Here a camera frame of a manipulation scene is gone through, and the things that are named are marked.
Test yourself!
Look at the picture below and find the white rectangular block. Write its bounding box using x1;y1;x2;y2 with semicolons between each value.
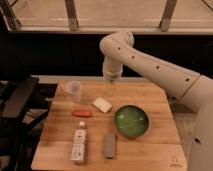
93;97;112;113

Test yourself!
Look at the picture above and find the translucent ceramic cup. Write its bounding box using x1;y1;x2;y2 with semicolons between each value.
65;81;82;102

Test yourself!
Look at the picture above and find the orange oblong object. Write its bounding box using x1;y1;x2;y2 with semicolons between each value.
72;110;92;117

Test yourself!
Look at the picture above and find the black chair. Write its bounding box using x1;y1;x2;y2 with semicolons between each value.
0;77;49;171

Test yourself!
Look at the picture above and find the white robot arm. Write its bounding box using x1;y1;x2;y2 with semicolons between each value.
99;31;213;171

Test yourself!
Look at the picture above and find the grey rectangular block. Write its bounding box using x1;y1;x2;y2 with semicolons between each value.
104;133;116;159

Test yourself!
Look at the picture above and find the metal window frame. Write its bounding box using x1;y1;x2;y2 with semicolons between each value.
0;0;213;35

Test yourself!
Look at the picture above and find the white bottle with label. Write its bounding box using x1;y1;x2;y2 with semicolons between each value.
71;121;87;163

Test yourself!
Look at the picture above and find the green ceramic bowl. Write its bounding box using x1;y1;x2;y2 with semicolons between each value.
114;105;149;138

